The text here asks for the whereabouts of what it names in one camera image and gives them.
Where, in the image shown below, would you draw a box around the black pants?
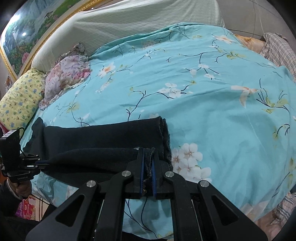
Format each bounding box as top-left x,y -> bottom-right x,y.
23,116 -> 171,187

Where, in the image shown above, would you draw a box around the person's left hand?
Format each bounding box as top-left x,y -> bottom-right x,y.
7,178 -> 32,199

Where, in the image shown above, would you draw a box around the yellow cartoon print pillow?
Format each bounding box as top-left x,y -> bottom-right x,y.
1,68 -> 45,132

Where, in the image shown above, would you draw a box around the pink floral ruffled pillow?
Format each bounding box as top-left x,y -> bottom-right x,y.
39,43 -> 91,110

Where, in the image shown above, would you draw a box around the teal floral bed sheet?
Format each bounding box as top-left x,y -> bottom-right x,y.
20,22 -> 296,240

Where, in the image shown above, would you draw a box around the gold framed landscape painting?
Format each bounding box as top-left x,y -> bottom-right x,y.
1,0 -> 100,81

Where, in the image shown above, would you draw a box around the striped beige headboard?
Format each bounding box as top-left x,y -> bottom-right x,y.
31,0 -> 225,72

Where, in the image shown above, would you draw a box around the plaid cloth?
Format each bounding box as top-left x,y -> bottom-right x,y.
259,33 -> 296,82

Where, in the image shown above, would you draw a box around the black cable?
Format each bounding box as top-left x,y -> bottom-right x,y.
14,126 -> 26,156

